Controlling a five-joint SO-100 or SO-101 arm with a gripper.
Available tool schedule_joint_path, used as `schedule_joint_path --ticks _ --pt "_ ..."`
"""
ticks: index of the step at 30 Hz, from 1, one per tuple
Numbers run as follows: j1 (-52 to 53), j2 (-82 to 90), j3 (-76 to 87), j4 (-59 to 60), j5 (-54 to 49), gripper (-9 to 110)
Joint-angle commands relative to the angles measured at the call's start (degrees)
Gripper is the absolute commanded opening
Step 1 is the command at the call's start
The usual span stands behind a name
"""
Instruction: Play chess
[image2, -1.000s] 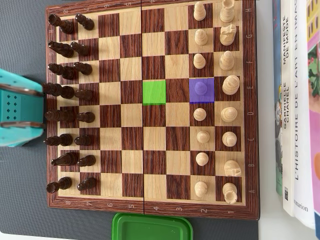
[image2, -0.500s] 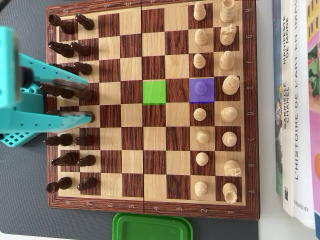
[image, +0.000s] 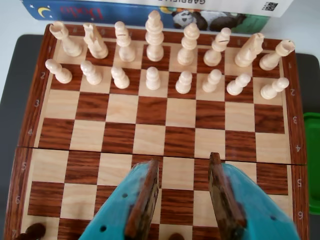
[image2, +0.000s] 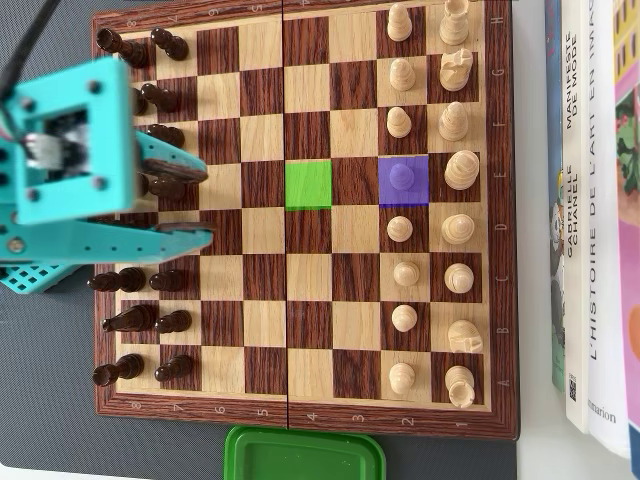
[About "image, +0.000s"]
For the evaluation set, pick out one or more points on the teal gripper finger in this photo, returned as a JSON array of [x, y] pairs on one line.
[[250, 212], [120, 212]]

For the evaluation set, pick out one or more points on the white wooden pawn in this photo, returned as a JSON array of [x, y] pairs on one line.
[[120, 78], [153, 80], [183, 83], [211, 82], [60, 72], [237, 86], [272, 89], [91, 73]]

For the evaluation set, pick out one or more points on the wooden folding chess board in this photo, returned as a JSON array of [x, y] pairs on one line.
[[150, 140]]

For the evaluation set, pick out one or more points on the dark brown wooden pawn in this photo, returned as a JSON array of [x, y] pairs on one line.
[[176, 237], [35, 229]]

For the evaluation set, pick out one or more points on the green plastic container lid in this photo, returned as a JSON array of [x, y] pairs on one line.
[[313, 162]]

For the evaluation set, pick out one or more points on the white wooden rook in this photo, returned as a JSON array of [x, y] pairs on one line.
[[67, 42], [273, 57]]

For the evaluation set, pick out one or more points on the white wooden knight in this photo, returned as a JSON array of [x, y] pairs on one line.
[[247, 53], [96, 45]]

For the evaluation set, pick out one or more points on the white wooden bishop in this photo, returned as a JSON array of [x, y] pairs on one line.
[[216, 51], [125, 47]]

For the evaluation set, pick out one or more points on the white wooden queen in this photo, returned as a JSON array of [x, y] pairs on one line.
[[187, 50]]

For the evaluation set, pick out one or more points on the white wooden king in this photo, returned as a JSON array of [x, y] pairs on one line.
[[154, 40]]

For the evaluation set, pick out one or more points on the blue panda picture book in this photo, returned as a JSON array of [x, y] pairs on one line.
[[100, 12]]

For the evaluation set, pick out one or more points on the white Gabrielle Chanel book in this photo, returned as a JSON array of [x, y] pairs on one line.
[[237, 6]]

